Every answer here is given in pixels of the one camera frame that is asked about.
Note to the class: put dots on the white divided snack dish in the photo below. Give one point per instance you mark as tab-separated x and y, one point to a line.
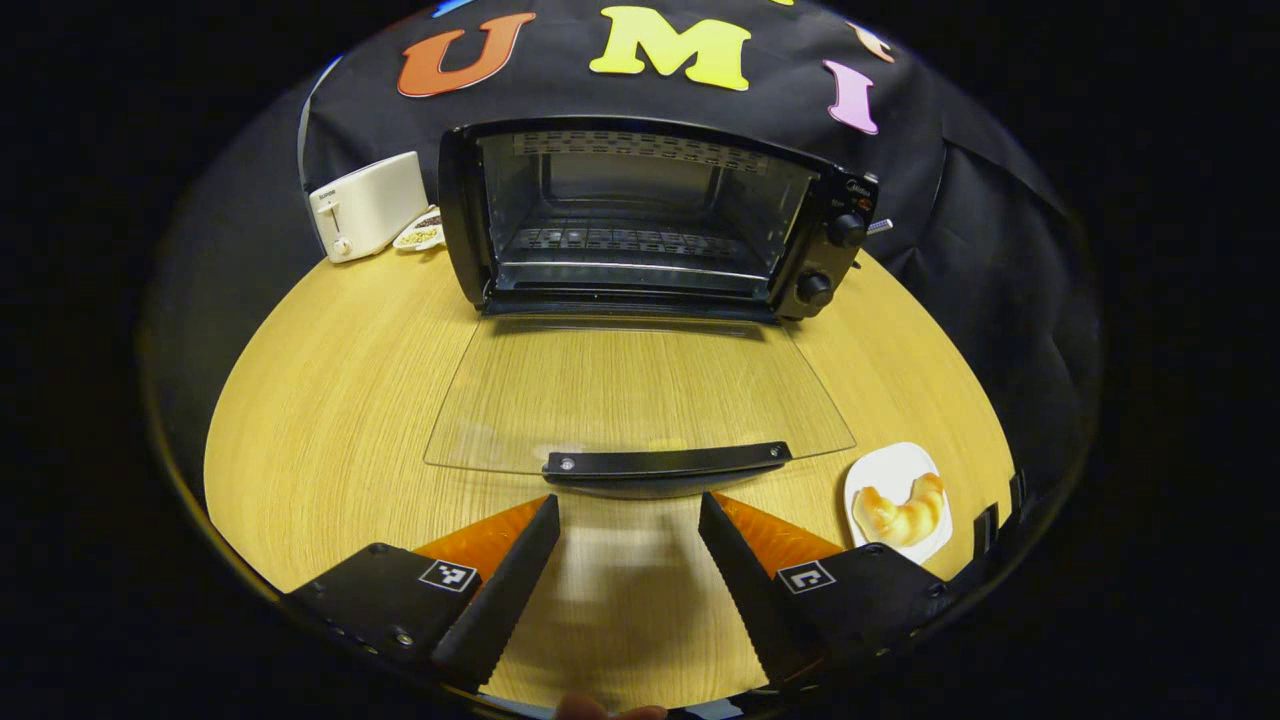
420	232

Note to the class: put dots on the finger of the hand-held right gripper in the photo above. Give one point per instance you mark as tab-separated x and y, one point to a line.
987	535

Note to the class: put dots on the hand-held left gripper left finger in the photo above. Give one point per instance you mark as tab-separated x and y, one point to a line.
505	600

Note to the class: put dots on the golden croissant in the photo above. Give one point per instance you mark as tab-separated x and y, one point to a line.
900	520

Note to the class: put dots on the white plate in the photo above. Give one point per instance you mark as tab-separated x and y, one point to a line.
885	465

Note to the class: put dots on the white toaster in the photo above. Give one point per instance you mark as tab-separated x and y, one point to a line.
375	205

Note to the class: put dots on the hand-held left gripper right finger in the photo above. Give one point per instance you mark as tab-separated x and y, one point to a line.
750	590

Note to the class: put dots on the black backdrop cloth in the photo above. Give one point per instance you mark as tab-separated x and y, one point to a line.
950	200

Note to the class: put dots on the black electric oven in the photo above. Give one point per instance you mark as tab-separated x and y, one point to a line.
830	260

